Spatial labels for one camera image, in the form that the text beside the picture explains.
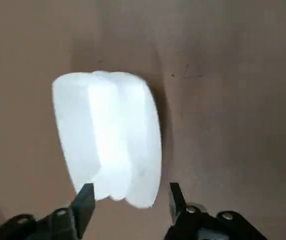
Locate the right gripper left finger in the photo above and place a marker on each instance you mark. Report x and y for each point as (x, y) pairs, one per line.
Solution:
(78, 217)

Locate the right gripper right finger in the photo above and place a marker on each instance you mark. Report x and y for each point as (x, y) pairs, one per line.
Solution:
(182, 220)

